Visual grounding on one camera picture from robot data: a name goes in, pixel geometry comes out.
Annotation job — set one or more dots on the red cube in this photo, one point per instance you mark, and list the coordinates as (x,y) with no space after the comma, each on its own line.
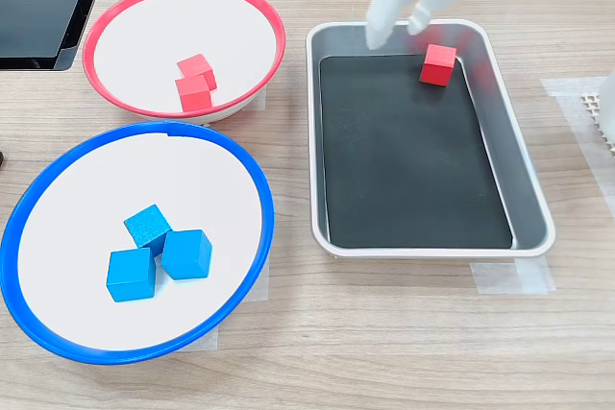
(193,95)
(194,65)
(437,66)

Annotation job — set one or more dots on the steel tray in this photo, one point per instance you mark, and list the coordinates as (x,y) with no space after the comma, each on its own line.
(509,151)

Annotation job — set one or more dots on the blue cube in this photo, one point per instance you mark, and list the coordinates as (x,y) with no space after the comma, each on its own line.
(186,255)
(130,275)
(146,225)

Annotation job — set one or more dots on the black tray mat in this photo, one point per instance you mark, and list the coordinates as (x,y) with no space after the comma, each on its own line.
(408,165)

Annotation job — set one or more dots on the translucent tape strip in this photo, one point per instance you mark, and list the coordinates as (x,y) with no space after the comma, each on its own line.
(262,285)
(262,102)
(495,278)
(209,340)

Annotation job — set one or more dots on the red-rimmed white plate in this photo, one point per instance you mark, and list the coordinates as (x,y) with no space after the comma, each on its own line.
(134,45)

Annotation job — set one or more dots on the black glossy device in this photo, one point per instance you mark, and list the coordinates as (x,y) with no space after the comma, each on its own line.
(38,21)

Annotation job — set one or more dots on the blue-rimmed white plate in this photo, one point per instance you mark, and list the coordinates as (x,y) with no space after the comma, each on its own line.
(72,218)

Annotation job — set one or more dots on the pale perforated base plate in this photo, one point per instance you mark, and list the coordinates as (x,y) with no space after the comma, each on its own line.
(592,105)

